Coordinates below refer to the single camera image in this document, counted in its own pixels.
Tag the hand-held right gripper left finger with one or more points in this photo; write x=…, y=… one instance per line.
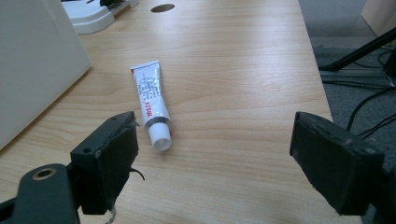
x=106, y=165

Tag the black metal stand leg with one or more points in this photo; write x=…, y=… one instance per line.
x=358, y=51

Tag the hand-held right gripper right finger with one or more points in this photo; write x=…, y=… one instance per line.
x=333, y=168

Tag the grey metal rail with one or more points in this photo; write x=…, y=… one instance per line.
x=355, y=76

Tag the white ointment tube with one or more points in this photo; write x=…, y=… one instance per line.
x=150, y=96

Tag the white plastic base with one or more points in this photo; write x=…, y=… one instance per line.
x=88, y=15

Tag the white box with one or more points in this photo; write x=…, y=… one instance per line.
x=34, y=62

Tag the light wooden cabinet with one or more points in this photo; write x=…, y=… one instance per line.
x=379, y=14

